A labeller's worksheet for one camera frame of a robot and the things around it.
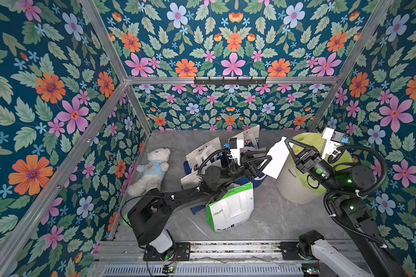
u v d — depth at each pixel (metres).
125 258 0.73
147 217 0.43
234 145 0.54
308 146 0.51
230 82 0.93
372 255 0.40
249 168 0.54
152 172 0.91
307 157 0.48
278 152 0.52
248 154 0.59
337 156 0.49
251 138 0.91
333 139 0.45
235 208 0.69
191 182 0.69
